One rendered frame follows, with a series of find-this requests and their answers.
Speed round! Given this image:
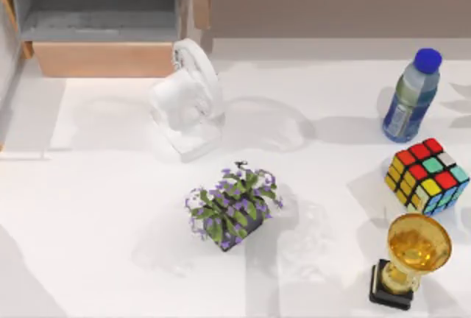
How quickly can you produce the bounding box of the white desk fan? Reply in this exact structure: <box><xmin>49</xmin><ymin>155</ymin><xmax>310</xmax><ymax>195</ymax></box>
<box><xmin>149</xmin><ymin>38</ymin><xmax>226</xmax><ymax>163</ymax></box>

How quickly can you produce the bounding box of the purple flowered pot plant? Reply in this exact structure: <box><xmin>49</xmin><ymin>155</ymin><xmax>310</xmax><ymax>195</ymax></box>
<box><xmin>185</xmin><ymin>160</ymin><xmax>284</xmax><ymax>253</ymax></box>

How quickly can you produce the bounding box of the pale wooden drawer front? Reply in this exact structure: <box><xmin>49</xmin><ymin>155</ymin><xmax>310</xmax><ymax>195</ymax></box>
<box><xmin>32</xmin><ymin>40</ymin><xmax>177</xmax><ymax>79</ymax></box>

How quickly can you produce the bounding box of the blue capped plastic bottle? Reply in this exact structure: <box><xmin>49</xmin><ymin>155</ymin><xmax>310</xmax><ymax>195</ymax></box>
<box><xmin>382</xmin><ymin>48</ymin><xmax>443</xmax><ymax>144</ymax></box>

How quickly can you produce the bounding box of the multicoloured puzzle cube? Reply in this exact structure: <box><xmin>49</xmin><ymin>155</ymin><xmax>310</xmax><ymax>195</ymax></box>
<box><xmin>384</xmin><ymin>138</ymin><xmax>471</xmax><ymax>216</ymax></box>

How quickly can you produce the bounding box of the gold trophy on black base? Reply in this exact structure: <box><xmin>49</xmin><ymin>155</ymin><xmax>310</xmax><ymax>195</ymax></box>
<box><xmin>369</xmin><ymin>213</ymin><xmax>453</xmax><ymax>311</ymax></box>

